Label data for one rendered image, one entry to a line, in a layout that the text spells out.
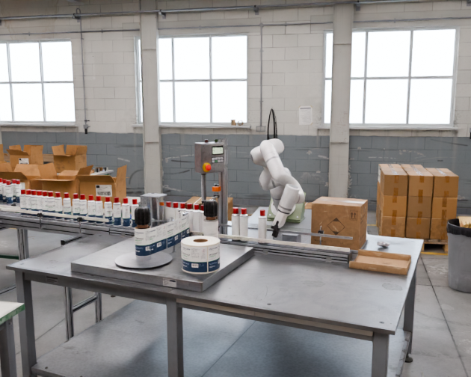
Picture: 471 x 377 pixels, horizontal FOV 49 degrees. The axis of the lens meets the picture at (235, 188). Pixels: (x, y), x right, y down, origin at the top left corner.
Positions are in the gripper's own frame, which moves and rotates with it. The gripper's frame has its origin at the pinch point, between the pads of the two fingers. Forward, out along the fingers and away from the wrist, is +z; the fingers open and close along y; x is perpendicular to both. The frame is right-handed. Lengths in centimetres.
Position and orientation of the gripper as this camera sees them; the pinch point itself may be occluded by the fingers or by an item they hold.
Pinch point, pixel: (275, 233)
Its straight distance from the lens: 315.2
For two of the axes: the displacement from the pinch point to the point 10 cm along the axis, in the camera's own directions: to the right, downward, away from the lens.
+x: 8.6, 4.0, -3.2
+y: -4.0, 1.5, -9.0
